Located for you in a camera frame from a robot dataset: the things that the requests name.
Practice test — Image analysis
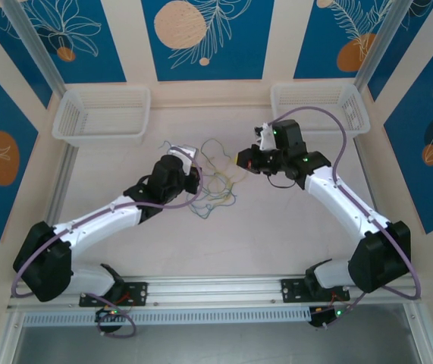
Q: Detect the thin black wire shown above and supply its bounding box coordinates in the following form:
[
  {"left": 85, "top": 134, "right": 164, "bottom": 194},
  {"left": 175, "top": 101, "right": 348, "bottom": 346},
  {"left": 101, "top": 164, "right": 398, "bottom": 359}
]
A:
[{"left": 268, "top": 174, "right": 297, "bottom": 190}]

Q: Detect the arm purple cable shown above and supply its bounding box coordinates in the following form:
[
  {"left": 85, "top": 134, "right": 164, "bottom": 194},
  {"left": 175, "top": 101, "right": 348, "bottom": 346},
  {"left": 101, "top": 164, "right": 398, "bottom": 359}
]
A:
[
  {"left": 10, "top": 147, "right": 203, "bottom": 338},
  {"left": 271, "top": 105, "right": 422, "bottom": 331}
]

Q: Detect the grey metal sheet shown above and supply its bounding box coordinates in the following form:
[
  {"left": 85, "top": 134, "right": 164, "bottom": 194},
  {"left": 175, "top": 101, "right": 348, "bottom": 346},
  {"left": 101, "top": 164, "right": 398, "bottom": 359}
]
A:
[{"left": 11, "top": 324, "right": 420, "bottom": 364}]

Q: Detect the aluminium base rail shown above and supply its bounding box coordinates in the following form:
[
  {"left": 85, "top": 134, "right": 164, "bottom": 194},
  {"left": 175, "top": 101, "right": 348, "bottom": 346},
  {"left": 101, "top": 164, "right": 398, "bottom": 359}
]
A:
[{"left": 6, "top": 275, "right": 422, "bottom": 311}]

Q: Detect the grey slotted cable duct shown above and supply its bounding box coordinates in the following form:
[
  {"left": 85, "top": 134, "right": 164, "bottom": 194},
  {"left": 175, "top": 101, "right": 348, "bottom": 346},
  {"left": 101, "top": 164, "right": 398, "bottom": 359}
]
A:
[{"left": 22, "top": 307, "right": 312, "bottom": 328}]

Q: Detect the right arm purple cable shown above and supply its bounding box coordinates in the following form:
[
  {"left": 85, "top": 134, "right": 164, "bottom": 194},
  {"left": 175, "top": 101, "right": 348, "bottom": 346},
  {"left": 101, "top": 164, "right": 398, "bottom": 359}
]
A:
[{"left": 271, "top": 105, "right": 422, "bottom": 331}]

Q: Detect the black mounting plate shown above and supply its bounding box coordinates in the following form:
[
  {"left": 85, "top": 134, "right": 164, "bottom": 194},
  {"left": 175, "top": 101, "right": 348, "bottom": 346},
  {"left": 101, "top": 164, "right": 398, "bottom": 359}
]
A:
[
  {"left": 281, "top": 278, "right": 352, "bottom": 304},
  {"left": 78, "top": 281, "right": 149, "bottom": 307}
]

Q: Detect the aluminium frame profile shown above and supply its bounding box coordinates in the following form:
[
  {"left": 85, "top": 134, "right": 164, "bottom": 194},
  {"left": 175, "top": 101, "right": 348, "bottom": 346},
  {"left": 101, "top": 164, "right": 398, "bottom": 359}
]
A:
[
  {"left": 403, "top": 303, "right": 433, "bottom": 364},
  {"left": 0, "top": 303, "right": 26, "bottom": 364},
  {"left": 46, "top": 143, "right": 80, "bottom": 228},
  {"left": 353, "top": 134, "right": 388, "bottom": 224},
  {"left": 2, "top": 0, "right": 68, "bottom": 100},
  {"left": 353, "top": 0, "right": 406, "bottom": 91}
]

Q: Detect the black controller board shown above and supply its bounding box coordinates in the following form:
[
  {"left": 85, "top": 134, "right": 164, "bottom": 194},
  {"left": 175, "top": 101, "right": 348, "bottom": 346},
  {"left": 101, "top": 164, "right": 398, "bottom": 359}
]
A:
[
  {"left": 94, "top": 306, "right": 123, "bottom": 324},
  {"left": 309, "top": 306, "right": 345, "bottom": 329}
]

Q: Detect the white plastic mesh basket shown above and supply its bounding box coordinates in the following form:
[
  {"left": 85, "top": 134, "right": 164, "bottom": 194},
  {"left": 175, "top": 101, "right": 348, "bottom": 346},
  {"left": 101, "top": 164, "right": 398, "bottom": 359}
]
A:
[
  {"left": 270, "top": 83, "right": 372, "bottom": 138},
  {"left": 52, "top": 86, "right": 152, "bottom": 148}
]

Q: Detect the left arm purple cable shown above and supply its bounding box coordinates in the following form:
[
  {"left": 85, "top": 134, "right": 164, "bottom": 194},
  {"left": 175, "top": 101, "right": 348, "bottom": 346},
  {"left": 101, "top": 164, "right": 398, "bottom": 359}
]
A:
[{"left": 10, "top": 147, "right": 203, "bottom": 338}]

